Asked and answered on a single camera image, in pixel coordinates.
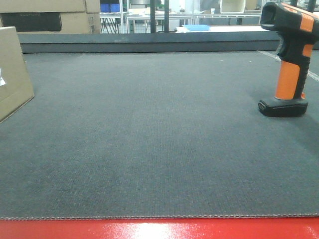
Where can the red metal conveyor table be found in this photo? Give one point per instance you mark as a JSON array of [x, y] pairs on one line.
[[260, 228]]

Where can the brown cardboard package box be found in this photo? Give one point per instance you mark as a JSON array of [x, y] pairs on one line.
[[18, 89]]

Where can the blue storage bins background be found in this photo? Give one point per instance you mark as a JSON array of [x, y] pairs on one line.
[[110, 7]]

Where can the orange black barcode scanner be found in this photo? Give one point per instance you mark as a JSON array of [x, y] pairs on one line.
[[298, 30]]

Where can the white shipping label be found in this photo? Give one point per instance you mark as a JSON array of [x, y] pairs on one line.
[[2, 81]]

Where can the blue tray on table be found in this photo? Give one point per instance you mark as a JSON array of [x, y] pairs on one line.
[[197, 28]]

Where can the dark grey conveyor belt mat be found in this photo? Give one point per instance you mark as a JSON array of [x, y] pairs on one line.
[[139, 128]]

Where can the stacked cardboard boxes background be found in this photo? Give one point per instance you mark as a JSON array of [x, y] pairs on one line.
[[51, 16]]

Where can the white background workbench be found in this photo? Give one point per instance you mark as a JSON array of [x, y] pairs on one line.
[[141, 23]]

